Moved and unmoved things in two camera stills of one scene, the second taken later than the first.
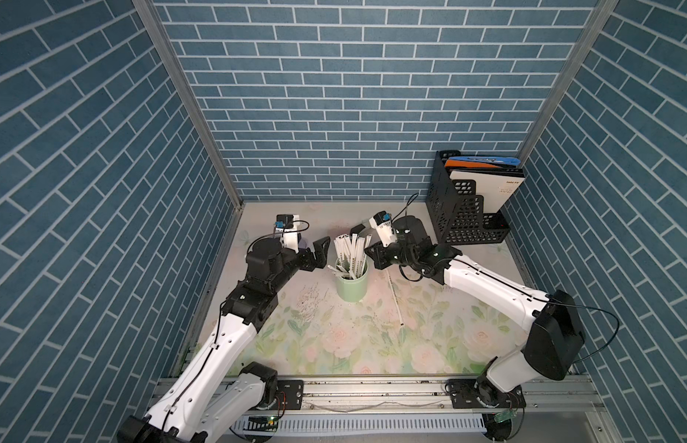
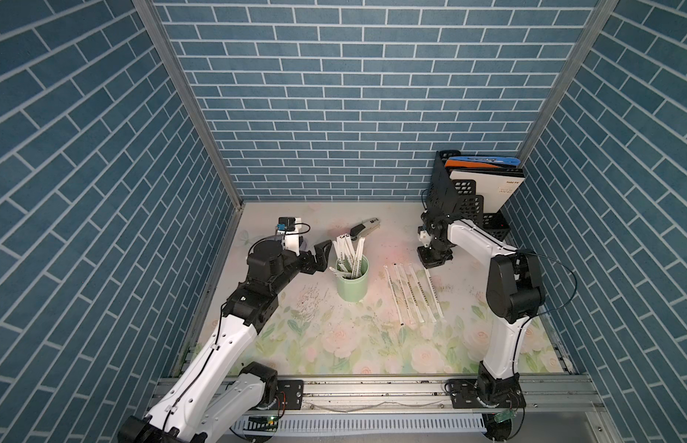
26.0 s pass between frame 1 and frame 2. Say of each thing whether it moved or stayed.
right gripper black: moved
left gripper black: stayed
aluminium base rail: stayed
